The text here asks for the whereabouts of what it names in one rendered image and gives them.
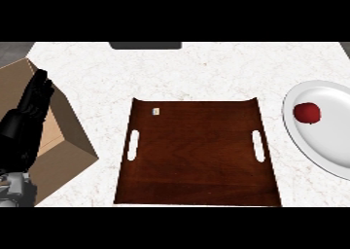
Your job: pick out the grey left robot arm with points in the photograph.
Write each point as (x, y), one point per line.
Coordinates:
(12, 191)

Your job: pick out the white oval plate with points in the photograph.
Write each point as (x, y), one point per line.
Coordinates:
(331, 142)

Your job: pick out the red tomato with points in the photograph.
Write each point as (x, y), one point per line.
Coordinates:
(307, 113)

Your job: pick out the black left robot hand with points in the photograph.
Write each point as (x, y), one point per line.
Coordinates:
(19, 129)

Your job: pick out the small white tray label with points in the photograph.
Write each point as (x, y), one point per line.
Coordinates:
(155, 111)

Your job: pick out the dark brown wooden tray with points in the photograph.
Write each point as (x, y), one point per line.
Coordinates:
(196, 162)

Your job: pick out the dark grey flat appliance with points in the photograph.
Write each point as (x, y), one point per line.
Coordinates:
(145, 45)

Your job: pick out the brown wooden open cabinet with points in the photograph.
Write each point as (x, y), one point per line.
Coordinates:
(68, 155)

